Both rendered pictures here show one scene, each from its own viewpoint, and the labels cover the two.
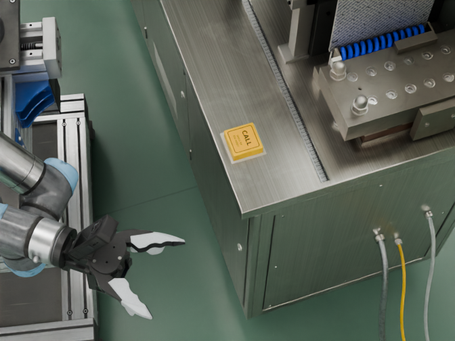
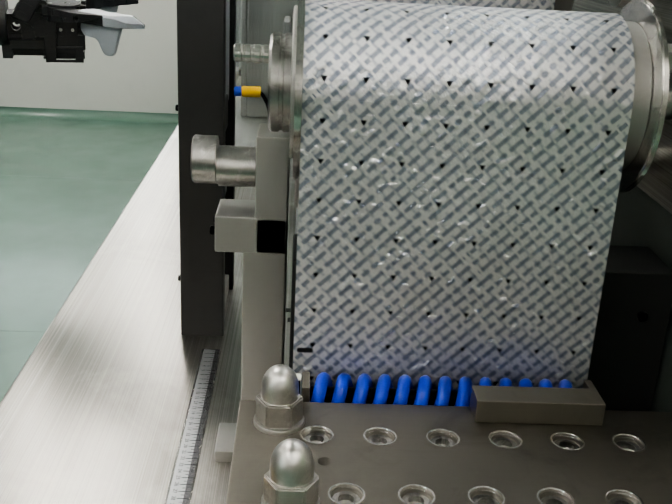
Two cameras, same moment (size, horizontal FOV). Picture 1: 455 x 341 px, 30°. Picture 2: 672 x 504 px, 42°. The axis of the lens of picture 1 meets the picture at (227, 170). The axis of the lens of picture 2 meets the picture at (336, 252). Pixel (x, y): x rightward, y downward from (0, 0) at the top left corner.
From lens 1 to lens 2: 137 cm
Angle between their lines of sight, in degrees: 44
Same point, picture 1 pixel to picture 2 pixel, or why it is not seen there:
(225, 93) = (29, 477)
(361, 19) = (377, 285)
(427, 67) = (560, 465)
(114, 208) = not seen: outside the picture
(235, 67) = (97, 440)
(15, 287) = not seen: outside the picture
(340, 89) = (264, 451)
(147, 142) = not seen: outside the picture
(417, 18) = (554, 359)
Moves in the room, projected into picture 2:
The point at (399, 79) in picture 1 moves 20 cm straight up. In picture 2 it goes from (457, 470) to (490, 180)
